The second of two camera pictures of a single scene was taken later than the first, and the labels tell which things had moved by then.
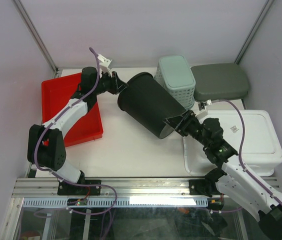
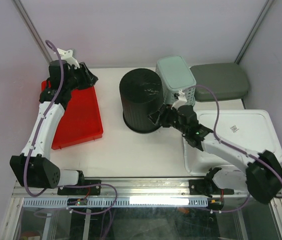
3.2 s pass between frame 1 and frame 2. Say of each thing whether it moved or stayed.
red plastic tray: stayed
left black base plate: stayed
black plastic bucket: moved
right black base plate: stayed
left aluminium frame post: stayed
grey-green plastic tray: stayed
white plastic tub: stayed
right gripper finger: moved
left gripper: moved
